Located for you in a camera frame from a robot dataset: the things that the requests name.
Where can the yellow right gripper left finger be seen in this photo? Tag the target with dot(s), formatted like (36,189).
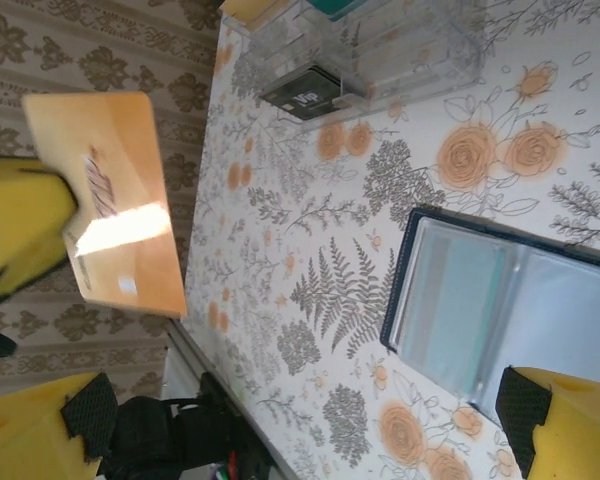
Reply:
(25,435)

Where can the navy blue card holder wallet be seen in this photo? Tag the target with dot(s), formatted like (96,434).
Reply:
(555,320)

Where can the clear acrylic card stand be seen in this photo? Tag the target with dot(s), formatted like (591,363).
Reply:
(405,55)

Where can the gold plastic card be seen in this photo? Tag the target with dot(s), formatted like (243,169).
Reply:
(125,165)
(250,7)

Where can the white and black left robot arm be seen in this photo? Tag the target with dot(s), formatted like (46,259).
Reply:
(145,430)

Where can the black VIP card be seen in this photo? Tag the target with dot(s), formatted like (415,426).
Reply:
(305,95)

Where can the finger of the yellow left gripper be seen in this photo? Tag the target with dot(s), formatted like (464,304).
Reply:
(20,215)

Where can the teal plastic card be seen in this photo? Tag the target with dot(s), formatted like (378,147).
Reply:
(455,300)
(337,6)

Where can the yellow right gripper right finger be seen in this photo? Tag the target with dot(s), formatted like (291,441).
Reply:
(575,430)

